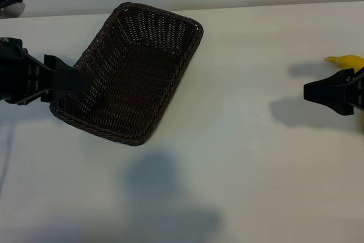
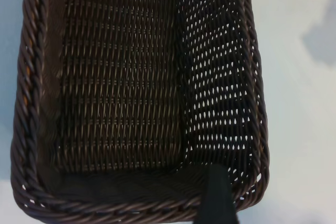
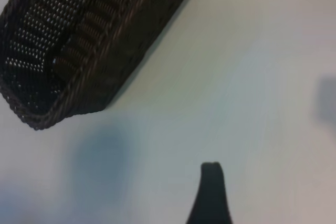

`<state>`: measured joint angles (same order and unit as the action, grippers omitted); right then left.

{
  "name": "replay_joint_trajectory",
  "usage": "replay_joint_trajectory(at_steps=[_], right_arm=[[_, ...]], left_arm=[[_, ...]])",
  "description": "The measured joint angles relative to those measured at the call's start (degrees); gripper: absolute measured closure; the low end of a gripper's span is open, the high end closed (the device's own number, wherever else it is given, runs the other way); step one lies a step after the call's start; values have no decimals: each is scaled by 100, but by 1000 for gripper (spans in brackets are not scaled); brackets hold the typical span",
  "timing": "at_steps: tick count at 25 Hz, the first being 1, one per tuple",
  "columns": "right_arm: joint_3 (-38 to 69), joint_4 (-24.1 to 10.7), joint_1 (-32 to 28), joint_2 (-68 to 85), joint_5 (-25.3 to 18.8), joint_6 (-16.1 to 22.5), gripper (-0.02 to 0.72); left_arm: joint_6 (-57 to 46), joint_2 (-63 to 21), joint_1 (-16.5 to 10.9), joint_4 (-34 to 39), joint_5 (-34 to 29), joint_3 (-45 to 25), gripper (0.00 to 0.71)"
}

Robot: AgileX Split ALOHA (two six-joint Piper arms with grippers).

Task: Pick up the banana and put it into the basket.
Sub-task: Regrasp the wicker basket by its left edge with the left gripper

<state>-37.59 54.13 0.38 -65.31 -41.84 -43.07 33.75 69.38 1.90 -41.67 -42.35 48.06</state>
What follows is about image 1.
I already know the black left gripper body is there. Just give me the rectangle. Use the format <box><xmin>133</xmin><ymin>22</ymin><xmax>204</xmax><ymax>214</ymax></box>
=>
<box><xmin>0</xmin><ymin>37</ymin><xmax>55</xmax><ymax>106</ymax></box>

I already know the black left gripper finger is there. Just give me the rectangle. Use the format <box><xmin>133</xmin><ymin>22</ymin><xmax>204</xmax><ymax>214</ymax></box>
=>
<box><xmin>44</xmin><ymin>54</ymin><xmax>92</xmax><ymax>84</ymax></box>
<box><xmin>41</xmin><ymin>81</ymin><xmax>91</xmax><ymax>103</ymax></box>

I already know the grey rounded object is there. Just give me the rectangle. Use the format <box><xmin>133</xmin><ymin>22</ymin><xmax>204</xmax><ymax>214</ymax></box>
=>
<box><xmin>0</xmin><ymin>1</ymin><xmax>26</xmax><ymax>18</ymax></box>

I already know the dark brown wicker basket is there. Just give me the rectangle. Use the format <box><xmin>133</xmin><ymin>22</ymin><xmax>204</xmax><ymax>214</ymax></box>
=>
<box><xmin>49</xmin><ymin>2</ymin><xmax>204</xmax><ymax>146</ymax></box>

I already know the yellow banana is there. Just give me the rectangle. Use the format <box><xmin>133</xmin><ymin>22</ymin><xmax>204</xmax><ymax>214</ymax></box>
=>
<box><xmin>324</xmin><ymin>54</ymin><xmax>364</xmax><ymax>135</ymax></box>

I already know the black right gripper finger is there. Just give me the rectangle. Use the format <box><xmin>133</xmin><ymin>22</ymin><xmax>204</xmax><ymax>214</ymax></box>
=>
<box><xmin>303</xmin><ymin>68</ymin><xmax>355</xmax><ymax>93</ymax></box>
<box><xmin>303</xmin><ymin>91</ymin><xmax>353</xmax><ymax>116</ymax></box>

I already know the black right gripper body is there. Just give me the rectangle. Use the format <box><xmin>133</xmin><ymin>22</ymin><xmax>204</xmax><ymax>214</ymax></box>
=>
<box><xmin>348</xmin><ymin>66</ymin><xmax>364</xmax><ymax>110</ymax></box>

